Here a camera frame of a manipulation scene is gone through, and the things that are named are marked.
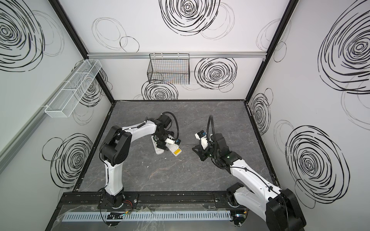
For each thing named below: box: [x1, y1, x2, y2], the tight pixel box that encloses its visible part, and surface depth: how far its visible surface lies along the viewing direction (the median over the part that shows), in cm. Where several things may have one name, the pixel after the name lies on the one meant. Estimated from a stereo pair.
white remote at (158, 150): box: [151, 135, 165, 155], surface depth 92 cm
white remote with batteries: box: [165, 142, 183, 157], surface depth 93 cm
